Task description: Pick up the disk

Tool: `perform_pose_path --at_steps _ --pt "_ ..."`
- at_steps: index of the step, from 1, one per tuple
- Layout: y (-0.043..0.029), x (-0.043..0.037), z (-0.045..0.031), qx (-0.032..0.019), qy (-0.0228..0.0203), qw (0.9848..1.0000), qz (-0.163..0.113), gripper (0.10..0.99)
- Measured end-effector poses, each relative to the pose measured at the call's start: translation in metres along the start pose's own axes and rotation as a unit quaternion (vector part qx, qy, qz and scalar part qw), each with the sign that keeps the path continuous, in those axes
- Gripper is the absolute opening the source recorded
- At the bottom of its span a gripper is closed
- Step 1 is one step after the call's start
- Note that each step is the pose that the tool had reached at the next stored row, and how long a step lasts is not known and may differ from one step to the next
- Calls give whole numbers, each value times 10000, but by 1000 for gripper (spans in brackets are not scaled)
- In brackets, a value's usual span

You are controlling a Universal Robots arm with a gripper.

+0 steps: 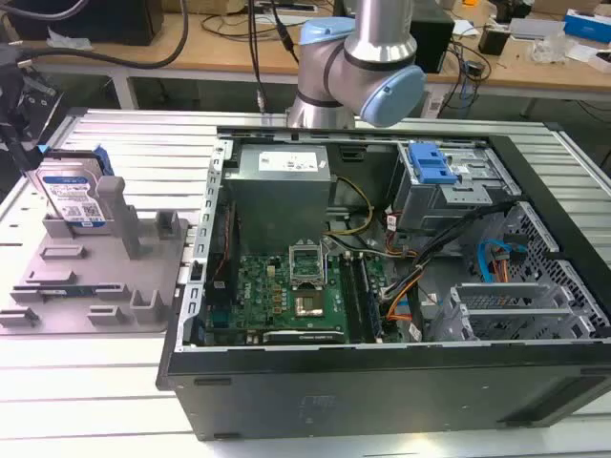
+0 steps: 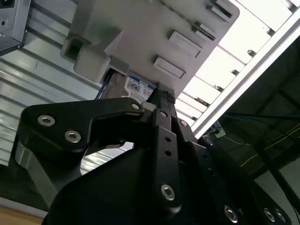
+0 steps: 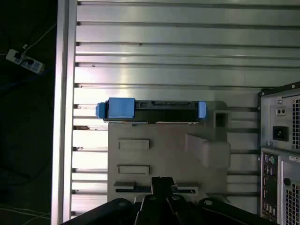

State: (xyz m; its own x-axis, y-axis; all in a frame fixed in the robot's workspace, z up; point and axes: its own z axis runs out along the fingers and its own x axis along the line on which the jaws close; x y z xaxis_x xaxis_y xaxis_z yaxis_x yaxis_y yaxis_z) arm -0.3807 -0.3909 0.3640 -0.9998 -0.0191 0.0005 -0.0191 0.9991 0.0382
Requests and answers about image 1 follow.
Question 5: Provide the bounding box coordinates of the hard disk in blue carrier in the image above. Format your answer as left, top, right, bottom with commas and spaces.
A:
26, 146, 108, 230

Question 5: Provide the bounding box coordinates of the blue disk carrier latch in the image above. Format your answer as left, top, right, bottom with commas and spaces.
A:
408, 141, 460, 186

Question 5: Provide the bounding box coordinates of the grey metal disk bay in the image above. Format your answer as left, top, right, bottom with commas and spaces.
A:
389, 140, 522, 236

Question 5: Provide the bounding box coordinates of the large black equipment case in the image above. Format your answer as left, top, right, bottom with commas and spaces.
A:
12, 0, 164, 47

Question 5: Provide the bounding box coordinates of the grey parts rack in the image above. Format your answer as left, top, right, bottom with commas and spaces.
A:
0, 175, 190, 338

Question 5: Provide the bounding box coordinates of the wooden desk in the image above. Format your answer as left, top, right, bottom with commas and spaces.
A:
0, 9, 611, 104

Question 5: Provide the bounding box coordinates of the RAM stick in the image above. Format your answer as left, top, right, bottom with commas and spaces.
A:
36, 284, 99, 298

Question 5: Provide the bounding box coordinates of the grey power supply unit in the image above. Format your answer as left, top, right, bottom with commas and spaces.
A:
222, 142, 336, 259

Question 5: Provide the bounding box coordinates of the green motherboard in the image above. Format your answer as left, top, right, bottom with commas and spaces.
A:
204, 247, 407, 347

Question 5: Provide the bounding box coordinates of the metal socket cover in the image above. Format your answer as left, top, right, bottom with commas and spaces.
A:
287, 243, 327, 291

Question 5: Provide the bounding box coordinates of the CPU socket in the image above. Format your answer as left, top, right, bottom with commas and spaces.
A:
293, 291, 327, 320

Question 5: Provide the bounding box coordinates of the black graphics card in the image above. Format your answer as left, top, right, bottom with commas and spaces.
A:
261, 328, 346, 345

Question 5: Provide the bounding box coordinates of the black RAM slot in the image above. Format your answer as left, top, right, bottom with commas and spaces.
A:
340, 252, 367, 343
357, 255, 384, 341

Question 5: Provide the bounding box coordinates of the black box on desk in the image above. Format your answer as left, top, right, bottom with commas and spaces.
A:
409, 8, 455, 74

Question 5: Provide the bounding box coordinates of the black PC case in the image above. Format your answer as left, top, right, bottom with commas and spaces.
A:
156, 124, 611, 443

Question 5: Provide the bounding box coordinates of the small black container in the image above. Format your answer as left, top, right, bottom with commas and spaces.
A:
477, 23, 510, 55

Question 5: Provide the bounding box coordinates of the blue cardboard box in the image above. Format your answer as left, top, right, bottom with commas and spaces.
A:
562, 8, 611, 38

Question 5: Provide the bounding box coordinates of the thick black cable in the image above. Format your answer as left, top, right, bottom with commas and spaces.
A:
47, 0, 193, 69

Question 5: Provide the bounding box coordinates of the thin black cable with plug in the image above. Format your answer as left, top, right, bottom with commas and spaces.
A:
246, 0, 269, 115

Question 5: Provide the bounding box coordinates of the black cable with connector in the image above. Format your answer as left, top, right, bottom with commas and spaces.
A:
270, 0, 301, 64

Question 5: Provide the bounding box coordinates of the yellow and black wire bundle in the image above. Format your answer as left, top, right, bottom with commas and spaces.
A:
323, 176, 377, 238

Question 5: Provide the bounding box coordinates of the black sleeved wire bundle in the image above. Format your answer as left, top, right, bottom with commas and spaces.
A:
381, 199, 522, 300

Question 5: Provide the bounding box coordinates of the blue wire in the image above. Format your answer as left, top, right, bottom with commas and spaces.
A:
475, 238, 507, 288

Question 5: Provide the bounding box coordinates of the orange wire bundle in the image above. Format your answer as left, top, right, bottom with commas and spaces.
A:
495, 256, 515, 293

